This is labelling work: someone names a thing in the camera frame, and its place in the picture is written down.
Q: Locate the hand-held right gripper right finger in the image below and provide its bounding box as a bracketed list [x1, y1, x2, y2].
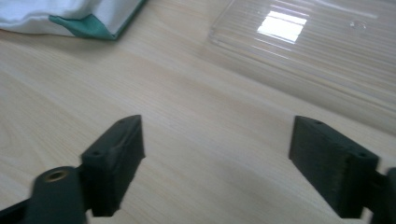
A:
[288, 115, 380, 219]

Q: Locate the white and green cloth bag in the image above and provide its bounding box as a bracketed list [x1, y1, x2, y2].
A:
[0, 0, 149, 41]

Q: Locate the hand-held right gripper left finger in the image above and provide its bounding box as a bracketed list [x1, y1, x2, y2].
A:
[80, 114, 146, 217]

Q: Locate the clear plastic tray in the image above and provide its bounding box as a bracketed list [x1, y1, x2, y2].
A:
[207, 0, 396, 137]

